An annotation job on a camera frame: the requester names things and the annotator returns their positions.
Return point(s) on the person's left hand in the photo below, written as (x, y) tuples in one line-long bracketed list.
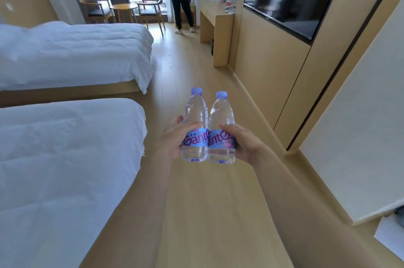
[(172, 141)]

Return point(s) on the person's right hand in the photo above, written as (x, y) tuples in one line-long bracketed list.
[(251, 148)]

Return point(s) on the purple cap water bottle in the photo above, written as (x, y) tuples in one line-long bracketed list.
[(222, 113), (195, 107)]

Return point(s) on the person's right forearm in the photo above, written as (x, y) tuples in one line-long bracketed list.
[(300, 220)]

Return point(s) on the person's left forearm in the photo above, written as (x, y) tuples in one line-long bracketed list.
[(132, 220)]

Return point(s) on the white bed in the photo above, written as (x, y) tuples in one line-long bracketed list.
[(63, 166), (79, 53)]

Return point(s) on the wooden armchair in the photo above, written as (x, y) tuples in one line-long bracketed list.
[(151, 12), (94, 12)]

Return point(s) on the round wooden side table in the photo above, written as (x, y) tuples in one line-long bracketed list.
[(123, 6)]

